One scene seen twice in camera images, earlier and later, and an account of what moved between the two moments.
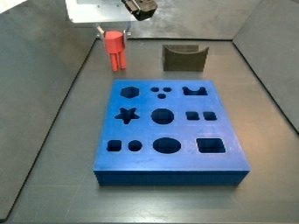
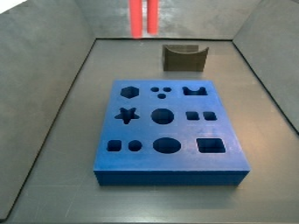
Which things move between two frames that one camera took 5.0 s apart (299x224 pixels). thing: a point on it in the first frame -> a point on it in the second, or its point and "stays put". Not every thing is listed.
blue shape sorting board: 168,136 stays put
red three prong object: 115,46 -> 135,16
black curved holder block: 183,58 stays put
